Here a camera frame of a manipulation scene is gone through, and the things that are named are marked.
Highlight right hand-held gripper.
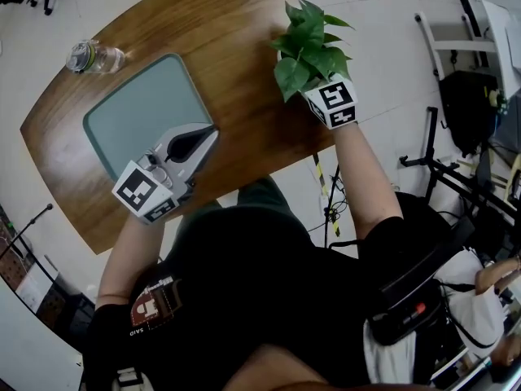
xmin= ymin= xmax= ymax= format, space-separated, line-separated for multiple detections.
xmin=300 ymin=75 xmax=360 ymax=132

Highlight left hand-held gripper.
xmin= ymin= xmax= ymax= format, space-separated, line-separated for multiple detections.
xmin=112 ymin=123 xmax=221 ymax=225

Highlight small green potted plant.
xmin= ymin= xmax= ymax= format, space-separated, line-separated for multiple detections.
xmin=269 ymin=0 xmax=357 ymax=104

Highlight grey-green tray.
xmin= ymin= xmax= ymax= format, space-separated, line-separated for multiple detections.
xmin=82 ymin=52 xmax=216 ymax=182

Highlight person's left forearm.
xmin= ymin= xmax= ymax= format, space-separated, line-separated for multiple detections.
xmin=95 ymin=212 xmax=168 ymax=311

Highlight person's right forearm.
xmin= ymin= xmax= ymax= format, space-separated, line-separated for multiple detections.
xmin=331 ymin=121 xmax=405 ymax=242

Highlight person's dark green trousers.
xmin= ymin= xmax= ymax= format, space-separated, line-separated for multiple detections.
xmin=178 ymin=176 xmax=295 ymax=235

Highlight wooden table with metal legs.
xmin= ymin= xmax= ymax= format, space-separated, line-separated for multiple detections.
xmin=19 ymin=0 xmax=339 ymax=256

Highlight clear plastic water bottle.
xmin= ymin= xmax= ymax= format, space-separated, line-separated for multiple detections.
xmin=64 ymin=39 xmax=126 ymax=75

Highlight black bag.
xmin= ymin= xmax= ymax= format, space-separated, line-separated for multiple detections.
xmin=438 ymin=70 xmax=506 ymax=158

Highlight white desk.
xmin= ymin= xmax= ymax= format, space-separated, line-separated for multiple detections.
xmin=414 ymin=0 xmax=521 ymax=97

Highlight person's black t-shirt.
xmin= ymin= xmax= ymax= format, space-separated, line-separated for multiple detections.
xmin=83 ymin=205 xmax=408 ymax=391

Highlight black flat panel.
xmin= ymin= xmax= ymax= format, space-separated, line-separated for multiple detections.
xmin=378 ymin=213 xmax=475 ymax=301

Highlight black battery pack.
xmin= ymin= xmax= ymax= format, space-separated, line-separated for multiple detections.
xmin=366 ymin=277 xmax=447 ymax=348

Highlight person's chin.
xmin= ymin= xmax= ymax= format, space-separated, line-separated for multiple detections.
xmin=225 ymin=342 xmax=339 ymax=391

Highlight whiteboard on rolling stand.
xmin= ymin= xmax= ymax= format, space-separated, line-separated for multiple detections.
xmin=0 ymin=277 xmax=85 ymax=391

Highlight white cloth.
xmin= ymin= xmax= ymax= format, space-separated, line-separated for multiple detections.
xmin=363 ymin=322 xmax=418 ymax=384

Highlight black cable bundle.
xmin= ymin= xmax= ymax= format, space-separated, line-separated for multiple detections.
xmin=307 ymin=165 xmax=351 ymax=248

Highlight black metal stand frame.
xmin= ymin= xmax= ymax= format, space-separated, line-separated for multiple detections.
xmin=398 ymin=106 xmax=521 ymax=219

